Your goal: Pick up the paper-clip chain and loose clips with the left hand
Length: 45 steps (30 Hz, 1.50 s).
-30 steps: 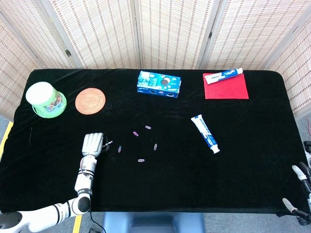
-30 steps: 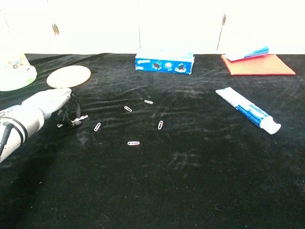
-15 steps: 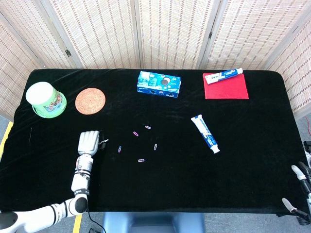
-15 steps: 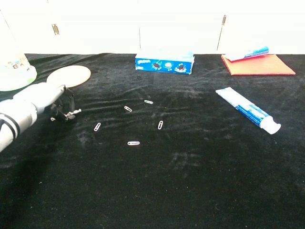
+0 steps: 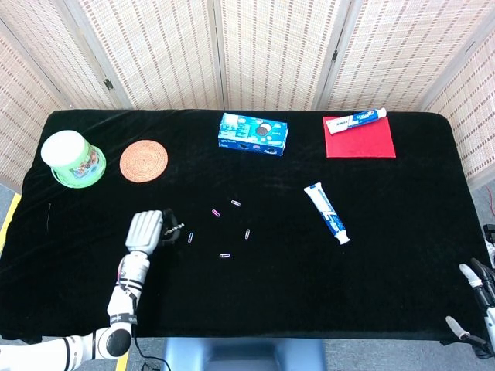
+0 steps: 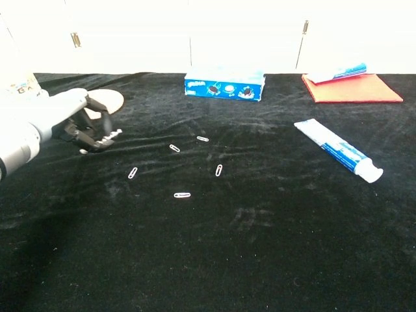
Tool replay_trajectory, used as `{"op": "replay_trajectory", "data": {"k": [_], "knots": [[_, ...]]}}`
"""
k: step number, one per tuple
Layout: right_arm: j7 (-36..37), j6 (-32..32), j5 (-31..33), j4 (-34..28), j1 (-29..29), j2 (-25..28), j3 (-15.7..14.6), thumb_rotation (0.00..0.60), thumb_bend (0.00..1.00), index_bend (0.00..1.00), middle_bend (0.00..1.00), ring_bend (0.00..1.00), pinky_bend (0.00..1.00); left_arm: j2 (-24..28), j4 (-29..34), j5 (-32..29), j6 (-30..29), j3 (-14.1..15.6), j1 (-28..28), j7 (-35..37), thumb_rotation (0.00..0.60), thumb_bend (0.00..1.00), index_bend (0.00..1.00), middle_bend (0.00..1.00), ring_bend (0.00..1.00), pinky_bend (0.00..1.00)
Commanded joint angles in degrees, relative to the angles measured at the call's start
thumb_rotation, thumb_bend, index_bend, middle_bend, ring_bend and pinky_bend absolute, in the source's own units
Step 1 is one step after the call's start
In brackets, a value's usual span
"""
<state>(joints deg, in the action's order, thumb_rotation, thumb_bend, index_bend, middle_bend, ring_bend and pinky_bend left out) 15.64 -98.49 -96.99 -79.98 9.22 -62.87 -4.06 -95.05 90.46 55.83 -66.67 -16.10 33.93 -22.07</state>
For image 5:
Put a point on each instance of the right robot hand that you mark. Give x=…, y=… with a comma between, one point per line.
x=488, y=309

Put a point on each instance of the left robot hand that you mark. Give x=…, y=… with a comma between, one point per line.
x=145, y=232

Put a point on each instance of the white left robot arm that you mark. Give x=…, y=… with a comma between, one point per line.
x=131, y=278

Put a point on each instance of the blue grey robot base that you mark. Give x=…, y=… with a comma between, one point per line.
x=239, y=355

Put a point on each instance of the black white floor equipment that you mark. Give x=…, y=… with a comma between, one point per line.
x=489, y=239

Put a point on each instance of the round woven coaster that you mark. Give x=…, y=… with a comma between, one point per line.
x=144, y=160

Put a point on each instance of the green tub with white lid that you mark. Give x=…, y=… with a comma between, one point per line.
x=83, y=170

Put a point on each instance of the yellow floor tape strip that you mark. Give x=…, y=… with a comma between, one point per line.
x=9, y=220
x=123, y=361

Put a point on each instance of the black velvet tablecloth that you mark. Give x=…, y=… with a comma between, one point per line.
x=270, y=293

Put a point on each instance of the blue cookie box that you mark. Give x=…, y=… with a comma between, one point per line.
x=251, y=135

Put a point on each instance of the metal screen hinge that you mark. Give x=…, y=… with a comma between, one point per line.
x=335, y=55
x=108, y=84

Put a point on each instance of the woven bamboo screen panel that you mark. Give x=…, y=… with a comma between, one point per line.
x=278, y=50
x=50, y=46
x=472, y=116
x=166, y=50
x=15, y=116
x=398, y=50

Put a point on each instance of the white blue toothpaste tube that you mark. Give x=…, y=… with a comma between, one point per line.
x=328, y=214

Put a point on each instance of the red square cloth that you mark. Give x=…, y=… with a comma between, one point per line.
x=363, y=143

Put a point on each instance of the toothpaste tube with barcode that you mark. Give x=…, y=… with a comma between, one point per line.
x=356, y=120

